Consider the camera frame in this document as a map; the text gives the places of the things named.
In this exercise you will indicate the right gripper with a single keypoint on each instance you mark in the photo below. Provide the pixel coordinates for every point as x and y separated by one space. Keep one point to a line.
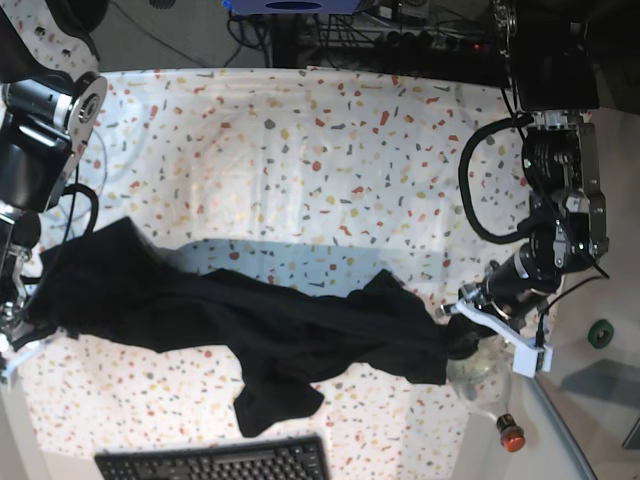
15 326

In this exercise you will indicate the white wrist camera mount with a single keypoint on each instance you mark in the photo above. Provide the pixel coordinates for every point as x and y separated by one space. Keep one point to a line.
531 355
9 368

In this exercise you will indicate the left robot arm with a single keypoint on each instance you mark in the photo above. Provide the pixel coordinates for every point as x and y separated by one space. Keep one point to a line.
548 87

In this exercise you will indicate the clear glass bottle orange cap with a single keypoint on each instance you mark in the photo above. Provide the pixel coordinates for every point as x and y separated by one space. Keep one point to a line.
483 382

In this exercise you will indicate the green tape roll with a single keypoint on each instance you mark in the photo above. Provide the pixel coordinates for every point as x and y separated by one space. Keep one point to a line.
600 334

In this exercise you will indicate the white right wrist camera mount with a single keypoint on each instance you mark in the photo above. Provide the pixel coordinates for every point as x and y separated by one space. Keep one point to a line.
9 368

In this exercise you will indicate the black keyboard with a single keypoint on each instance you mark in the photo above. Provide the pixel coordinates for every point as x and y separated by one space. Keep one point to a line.
294 458

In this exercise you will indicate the black t-shirt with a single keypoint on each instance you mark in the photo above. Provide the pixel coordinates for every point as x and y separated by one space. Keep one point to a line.
111 285

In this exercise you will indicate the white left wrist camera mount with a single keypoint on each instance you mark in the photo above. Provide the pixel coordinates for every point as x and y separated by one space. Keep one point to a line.
531 355

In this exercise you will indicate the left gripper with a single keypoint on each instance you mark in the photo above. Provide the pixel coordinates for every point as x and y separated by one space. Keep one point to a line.
507 291

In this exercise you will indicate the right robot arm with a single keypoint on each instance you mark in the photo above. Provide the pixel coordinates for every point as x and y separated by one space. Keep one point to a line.
51 95

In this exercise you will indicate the blue box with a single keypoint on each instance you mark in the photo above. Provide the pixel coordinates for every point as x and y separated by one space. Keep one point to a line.
340 7

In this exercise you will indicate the terrazzo patterned tablecloth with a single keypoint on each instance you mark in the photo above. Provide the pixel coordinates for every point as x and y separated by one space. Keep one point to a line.
311 179

